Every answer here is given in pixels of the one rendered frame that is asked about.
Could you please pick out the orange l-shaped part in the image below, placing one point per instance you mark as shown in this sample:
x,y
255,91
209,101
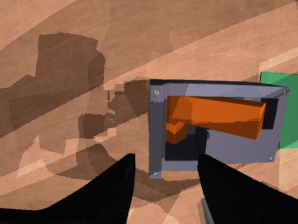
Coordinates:
x,y
241,117

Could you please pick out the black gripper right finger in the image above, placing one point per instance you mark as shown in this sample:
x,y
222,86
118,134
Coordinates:
x,y
234,198

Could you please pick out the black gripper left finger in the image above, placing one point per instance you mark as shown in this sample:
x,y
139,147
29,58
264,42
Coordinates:
x,y
105,200

